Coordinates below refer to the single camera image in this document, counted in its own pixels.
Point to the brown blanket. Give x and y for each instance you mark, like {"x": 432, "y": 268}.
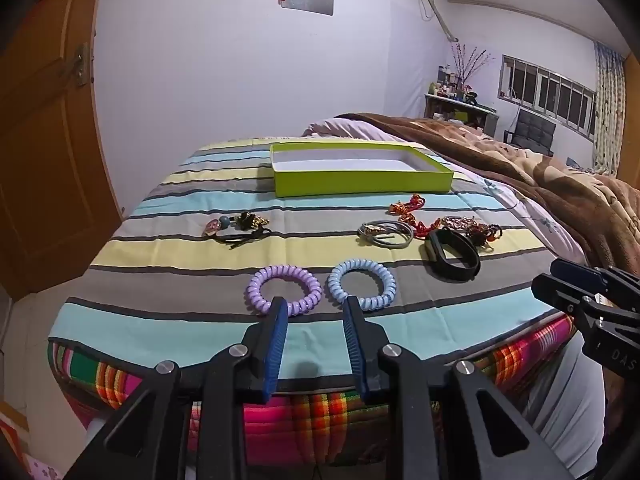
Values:
{"x": 550, "y": 180}

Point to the cluster of small bottles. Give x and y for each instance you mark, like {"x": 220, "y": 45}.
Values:
{"x": 452, "y": 85}

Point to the purple flower branches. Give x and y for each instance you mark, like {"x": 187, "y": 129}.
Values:
{"x": 469, "y": 62}

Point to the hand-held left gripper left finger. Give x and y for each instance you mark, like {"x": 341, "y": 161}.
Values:
{"x": 275, "y": 345}

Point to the black wristband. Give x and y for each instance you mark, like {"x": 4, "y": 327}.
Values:
{"x": 434, "y": 247}

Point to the wooden door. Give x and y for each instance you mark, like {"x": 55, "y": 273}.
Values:
{"x": 50, "y": 160}

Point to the patterned curtain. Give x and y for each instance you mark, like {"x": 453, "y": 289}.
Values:
{"x": 609, "y": 110}

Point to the shallow green cardboard box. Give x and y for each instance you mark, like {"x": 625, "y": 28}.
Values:
{"x": 350, "y": 180}

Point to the small green box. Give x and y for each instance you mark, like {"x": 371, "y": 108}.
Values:
{"x": 460, "y": 118}

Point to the plaid mattress cover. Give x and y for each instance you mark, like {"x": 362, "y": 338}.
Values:
{"x": 510, "y": 355}

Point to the grey clothing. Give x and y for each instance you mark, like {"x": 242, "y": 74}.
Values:
{"x": 565, "y": 410}

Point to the window with metal frame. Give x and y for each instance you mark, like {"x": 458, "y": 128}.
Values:
{"x": 550, "y": 90}

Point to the metal door hinge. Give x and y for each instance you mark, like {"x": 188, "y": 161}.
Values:
{"x": 82, "y": 65}

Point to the white wall pipe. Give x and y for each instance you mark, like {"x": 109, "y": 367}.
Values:
{"x": 442, "y": 17}

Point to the grey shelf desk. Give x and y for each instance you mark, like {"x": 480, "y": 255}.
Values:
{"x": 445, "y": 107}

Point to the black chair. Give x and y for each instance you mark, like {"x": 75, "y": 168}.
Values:
{"x": 535, "y": 130}

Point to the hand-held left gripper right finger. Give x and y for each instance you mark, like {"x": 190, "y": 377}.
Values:
{"x": 356, "y": 350}

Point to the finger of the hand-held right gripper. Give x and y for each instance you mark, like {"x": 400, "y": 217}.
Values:
{"x": 575, "y": 271}
{"x": 560, "y": 292}

